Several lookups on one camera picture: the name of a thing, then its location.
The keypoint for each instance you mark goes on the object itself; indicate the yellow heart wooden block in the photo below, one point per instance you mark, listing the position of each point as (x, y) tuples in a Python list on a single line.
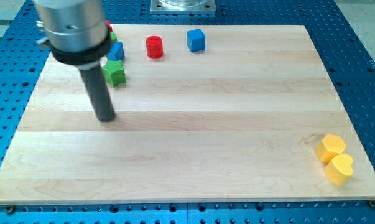
[(339, 169)]

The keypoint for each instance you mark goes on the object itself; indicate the blue pentagon wooden block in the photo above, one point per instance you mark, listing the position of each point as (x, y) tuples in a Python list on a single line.
[(116, 52)]

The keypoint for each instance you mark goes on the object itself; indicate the green wooden star block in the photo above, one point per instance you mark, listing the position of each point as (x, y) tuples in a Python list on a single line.
[(113, 72)]

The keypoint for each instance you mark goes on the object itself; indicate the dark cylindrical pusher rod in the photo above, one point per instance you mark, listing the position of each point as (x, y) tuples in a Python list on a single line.
[(97, 90)]

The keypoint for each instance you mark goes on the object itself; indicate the small green wooden block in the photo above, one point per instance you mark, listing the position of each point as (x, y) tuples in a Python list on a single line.
[(114, 38)]

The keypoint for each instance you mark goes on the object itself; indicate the small red wooden block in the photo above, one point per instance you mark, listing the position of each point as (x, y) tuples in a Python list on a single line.
[(108, 23)]

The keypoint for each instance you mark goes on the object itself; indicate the blue wooden cube block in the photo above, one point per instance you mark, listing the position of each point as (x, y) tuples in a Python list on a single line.
[(196, 40)]

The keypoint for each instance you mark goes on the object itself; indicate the red wooden cylinder block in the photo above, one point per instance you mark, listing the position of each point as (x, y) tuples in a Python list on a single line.
[(154, 47)]

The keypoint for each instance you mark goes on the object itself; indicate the light wooden board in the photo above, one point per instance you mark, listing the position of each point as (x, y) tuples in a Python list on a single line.
[(237, 122)]

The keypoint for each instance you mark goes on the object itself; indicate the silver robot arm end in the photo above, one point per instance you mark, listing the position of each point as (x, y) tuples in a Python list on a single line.
[(75, 30)]

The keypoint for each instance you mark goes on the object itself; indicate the yellow hexagon wooden block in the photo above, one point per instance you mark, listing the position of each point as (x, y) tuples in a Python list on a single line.
[(330, 146)]

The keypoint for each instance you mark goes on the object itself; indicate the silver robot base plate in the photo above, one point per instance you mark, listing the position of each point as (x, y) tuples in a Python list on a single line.
[(179, 6)]

